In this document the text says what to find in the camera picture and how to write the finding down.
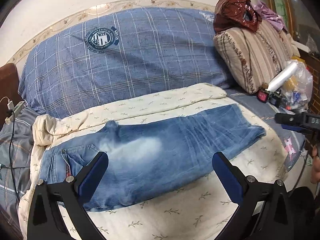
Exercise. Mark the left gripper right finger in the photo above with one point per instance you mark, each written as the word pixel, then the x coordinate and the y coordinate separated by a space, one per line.
pixel 263 210

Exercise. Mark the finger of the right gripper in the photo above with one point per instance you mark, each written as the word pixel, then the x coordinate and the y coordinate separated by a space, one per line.
pixel 305 123

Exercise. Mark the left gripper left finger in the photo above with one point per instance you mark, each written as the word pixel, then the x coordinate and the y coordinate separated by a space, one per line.
pixel 45 220

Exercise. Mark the blue denim jeans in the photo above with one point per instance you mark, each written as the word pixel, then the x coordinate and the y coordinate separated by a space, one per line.
pixel 148 160

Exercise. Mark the person's right hand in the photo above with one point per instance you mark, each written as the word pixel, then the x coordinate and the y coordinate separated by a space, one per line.
pixel 315 171

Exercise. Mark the clear plastic bag of items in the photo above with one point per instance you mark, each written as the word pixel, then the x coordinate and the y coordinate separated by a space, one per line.
pixel 297 90

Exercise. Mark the white plastic bag roll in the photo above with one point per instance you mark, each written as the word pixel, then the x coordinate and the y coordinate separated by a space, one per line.
pixel 283 76

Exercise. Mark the grey striped bedsheet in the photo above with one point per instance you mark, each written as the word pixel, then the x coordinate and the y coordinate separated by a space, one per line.
pixel 16 146

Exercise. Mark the beige striped floral pillow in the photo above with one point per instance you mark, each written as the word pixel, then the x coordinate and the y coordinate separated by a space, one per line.
pixel 254 58

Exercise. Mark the white power strip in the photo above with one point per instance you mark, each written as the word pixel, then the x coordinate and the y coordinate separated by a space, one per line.
pixel 14 113

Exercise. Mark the purple cloth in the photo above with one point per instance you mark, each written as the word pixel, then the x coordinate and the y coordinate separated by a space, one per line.
pixel 269 15

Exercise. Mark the brown headboard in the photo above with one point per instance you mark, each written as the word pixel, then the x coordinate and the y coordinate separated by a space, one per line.
pixel 9 83

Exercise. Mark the dark red plastic bag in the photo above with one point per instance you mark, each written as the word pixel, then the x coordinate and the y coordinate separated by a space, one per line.
pixel 235 13

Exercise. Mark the white charger with cable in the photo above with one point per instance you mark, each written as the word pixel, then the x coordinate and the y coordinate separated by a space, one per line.
pixel 10 103

